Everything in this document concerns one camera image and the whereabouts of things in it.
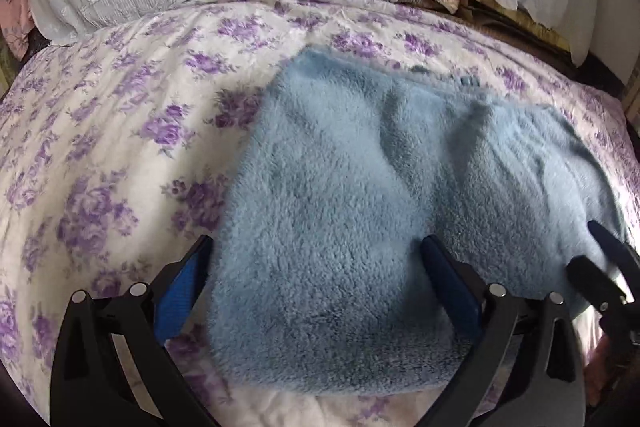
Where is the purple floral bed sheet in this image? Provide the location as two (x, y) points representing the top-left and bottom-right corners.
(0, 0), (640, 427)

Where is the blue fleece jacket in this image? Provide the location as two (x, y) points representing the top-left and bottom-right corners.
(207, 47), (640, 395)

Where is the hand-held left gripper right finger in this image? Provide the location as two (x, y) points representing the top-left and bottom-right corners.
(420, 234), (586, 427)

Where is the brown woven mat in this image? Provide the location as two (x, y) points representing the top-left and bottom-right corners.
(450, 0), (571, 58)

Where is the pink floral cloth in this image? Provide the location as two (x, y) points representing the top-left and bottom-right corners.
(0, 0), (36, 58)

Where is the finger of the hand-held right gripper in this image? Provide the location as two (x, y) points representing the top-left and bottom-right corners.
(566, 255), (632, 309)
(587, 220), (640, 270)

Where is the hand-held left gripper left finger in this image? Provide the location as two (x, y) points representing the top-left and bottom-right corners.
(50, 234), (216, 427)

